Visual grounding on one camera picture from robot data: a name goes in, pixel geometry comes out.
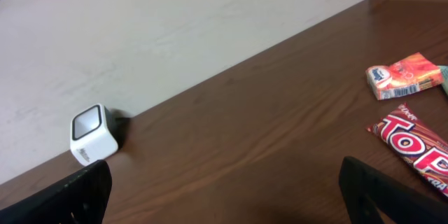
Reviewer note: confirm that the small orange snack packet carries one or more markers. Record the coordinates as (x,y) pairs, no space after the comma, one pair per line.
(410,75)

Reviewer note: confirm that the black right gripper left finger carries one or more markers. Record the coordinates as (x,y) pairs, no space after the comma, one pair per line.
(81,197)

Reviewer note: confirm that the white barcode scanner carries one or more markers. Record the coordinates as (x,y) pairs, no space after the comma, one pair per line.
(97,133)

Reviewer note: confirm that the orange chocolate bar wrapper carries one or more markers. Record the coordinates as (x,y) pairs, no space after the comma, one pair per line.
(422,149)

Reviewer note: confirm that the mint green tissue pack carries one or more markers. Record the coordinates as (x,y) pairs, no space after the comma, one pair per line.
(444,71)

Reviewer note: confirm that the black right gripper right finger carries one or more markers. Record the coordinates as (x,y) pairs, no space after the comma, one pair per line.
(367,191)

